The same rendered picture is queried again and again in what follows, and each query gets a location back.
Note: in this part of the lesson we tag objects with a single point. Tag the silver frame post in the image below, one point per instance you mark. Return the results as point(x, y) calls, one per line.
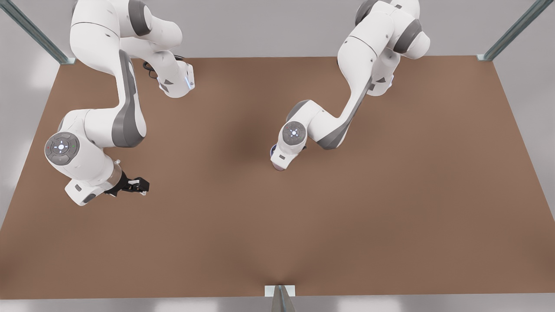
point(514, 30)
point(281, 298)
point(37, 32)

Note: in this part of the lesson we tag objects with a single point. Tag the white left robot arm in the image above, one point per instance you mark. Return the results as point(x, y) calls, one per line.
point(364, 52)

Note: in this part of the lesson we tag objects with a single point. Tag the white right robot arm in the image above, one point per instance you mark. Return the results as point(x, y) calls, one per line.
point(99, 125)

